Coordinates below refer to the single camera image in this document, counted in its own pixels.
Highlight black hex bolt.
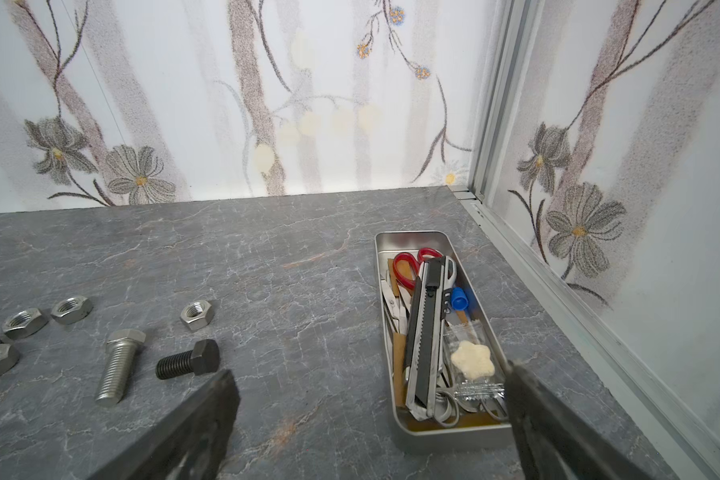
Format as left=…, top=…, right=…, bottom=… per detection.
left=155, top=339, right=220, bottom=380

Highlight silver hex bolt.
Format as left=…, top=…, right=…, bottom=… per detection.
left=95, top=329, right=146, bottom=407

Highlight grey utility knife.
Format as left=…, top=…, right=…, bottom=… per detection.
left=405, top=258, right=445, bottom=421

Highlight cream flower shaped eraser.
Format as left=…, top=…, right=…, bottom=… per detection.
left=450, top=341, right=496, bottom=381

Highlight red handled scissors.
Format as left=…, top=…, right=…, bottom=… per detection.
left=390, top=247, right=458, bottom=293

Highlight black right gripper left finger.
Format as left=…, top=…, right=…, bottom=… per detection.
left=91, top=369, right=240, bottom=479

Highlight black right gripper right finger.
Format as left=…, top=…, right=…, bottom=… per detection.
left=504, top=362, right=650, bottom=479

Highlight blue cap marker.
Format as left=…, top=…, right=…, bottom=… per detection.
left=450, top=286, right=469, bottom=311

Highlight lone silver hex nut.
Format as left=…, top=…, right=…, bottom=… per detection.
left=180, top=300, right=214, bottom=331

